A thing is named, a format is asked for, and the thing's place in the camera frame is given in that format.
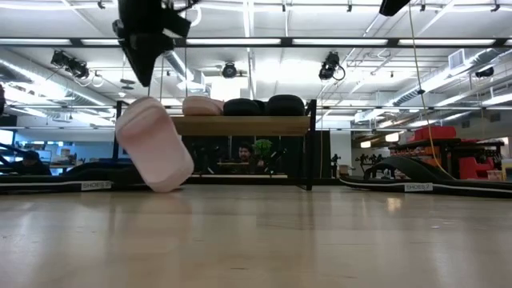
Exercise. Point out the small black ceiling fixture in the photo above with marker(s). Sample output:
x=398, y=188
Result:
x=485, y=72

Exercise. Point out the red storage boxes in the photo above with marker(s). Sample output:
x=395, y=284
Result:
x=436, y=133

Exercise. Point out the black overhead beam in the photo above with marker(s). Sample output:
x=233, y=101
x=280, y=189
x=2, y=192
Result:
x=288, y=41

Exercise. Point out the wooden shelf black metal frame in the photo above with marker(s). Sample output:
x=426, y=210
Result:
x=240, y=126

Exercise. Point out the person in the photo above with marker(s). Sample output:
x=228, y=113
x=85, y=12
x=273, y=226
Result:
x=30, y=164
x=246, y=154

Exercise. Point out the black workbench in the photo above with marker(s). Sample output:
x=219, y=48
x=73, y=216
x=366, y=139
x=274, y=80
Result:
x=424, y=143

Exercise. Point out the black metal table frame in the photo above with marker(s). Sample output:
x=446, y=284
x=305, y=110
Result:
x=240, y=180

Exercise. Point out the black flip-flop sandal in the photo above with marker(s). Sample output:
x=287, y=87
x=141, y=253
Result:
x=460, y=188
x=40, y=186

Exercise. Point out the round black ceiling camera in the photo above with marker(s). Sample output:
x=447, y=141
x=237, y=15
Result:
x=229, y=70

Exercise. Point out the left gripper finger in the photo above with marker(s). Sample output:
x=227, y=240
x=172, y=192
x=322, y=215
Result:
x=146, y=60

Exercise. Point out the red tool cabinet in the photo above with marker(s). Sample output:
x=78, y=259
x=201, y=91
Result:
x=476, y=168

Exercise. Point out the black twin ceiling spotlight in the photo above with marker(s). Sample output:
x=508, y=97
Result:
x=72, y=66

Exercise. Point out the pink slide sandal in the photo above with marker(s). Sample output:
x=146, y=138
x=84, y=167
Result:
x=154, y=148
x=202, y=106

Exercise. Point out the green potted plant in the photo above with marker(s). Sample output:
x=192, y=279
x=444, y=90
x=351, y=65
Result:
x=262, y=148

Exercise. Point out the black slide sandal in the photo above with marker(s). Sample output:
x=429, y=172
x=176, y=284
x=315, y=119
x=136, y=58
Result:
x=242, y=108
x=286, y=106

